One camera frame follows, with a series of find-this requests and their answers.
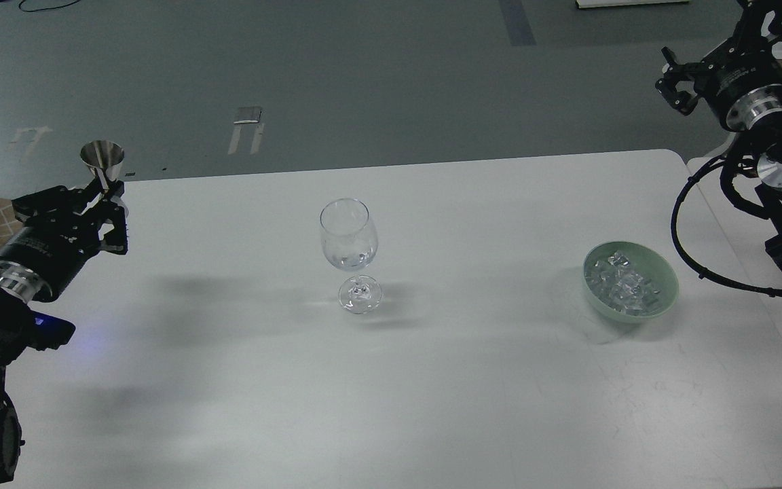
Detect steel double jigger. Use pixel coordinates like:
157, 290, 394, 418
79, 140, 125, 206

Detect pile of ice cubes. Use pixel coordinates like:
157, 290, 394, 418
584, 250, 663, 316

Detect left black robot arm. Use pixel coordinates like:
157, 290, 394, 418
0, 181, 128, 484

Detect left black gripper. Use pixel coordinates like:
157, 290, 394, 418
0, 182, 128, 304

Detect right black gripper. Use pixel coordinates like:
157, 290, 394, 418
655, 1, 782, 132

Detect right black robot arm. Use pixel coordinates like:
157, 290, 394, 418
655, 1, 782, 298

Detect green bowl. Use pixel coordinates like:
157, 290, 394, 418
580, 241, 679, 325

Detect clear wine glass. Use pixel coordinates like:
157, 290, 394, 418
319, 198, 383, 314

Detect black cables on floor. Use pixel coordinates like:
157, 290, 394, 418
0, 0, 86, 26

